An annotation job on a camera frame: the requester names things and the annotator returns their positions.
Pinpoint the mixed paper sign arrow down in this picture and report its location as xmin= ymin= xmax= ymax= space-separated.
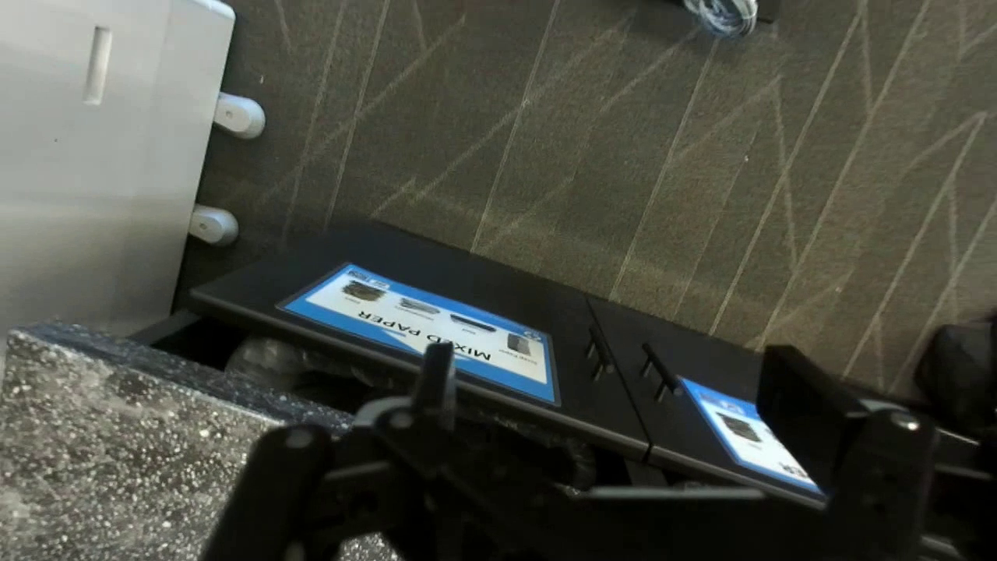
xmin=679 ymin=374 xmax=827 ymax=499

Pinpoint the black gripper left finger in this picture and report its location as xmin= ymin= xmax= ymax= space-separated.
xmin=198 ymin=340 xmax=463 ymax=561

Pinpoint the black door arrow down sign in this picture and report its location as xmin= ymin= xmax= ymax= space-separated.
xmin=584 ymin=298 xmax=886 ymax=510

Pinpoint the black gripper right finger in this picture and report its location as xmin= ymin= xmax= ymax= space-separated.
xmin=756 ymin=343 xmax=944 ymax=561

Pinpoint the black lined rubbish bin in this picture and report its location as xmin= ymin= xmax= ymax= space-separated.
xmin=221 ymin=337 xmax=353 ymax=403

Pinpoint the black cabinet with stone counter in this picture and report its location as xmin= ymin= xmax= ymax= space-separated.
xmin=0 ymin=321 xmax=361 ymax=561

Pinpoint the mixed paper sign arrow up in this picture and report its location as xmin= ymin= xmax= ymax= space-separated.
xmin=276 ymin=260 xmax=565 ymax=410

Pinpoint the large white office printer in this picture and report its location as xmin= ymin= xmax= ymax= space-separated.
xmin=0 ymin=0 xmax=267 ymax=337

